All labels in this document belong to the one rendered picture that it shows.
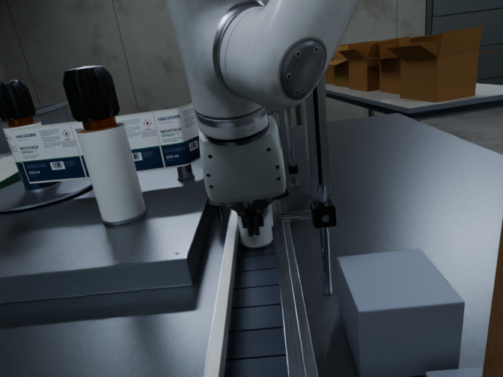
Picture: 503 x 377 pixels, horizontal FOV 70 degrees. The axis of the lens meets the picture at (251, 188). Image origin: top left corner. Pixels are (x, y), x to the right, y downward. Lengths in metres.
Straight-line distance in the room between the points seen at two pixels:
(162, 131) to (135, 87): 4.18
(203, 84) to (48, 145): 0.73
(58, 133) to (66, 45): 4.29
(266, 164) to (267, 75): 0.16
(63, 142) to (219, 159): 0.65
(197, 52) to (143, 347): 0.36
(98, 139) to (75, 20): 4.57
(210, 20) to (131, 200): 0.49
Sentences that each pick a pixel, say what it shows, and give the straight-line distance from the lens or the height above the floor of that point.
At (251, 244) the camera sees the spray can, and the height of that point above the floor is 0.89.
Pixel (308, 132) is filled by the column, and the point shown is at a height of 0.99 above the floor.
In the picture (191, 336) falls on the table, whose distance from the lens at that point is 0.51.
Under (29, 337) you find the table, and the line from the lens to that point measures 0.62.
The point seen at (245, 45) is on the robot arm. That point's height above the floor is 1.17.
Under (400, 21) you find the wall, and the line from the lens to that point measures 5.64.
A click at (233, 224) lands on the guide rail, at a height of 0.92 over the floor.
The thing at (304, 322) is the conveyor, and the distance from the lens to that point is 0.42.
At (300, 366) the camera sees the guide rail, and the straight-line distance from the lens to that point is 0.27.
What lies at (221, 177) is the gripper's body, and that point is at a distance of 0.43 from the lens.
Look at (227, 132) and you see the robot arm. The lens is 0.37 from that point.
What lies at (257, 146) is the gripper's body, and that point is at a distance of 0.40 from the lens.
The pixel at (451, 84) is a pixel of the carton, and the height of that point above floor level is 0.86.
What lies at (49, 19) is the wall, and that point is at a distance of 5.35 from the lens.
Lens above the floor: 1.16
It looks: 20 degrees down
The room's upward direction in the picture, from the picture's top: 8 degrees counter-clockwise
